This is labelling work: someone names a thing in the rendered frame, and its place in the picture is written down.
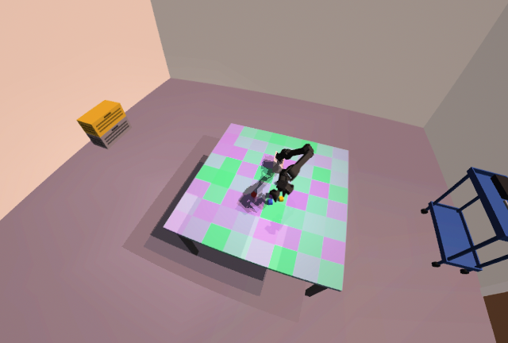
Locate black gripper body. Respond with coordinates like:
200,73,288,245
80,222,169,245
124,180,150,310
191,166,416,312
269,186,282,198

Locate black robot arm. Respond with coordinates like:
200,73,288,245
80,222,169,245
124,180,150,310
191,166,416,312
275,144,314,195

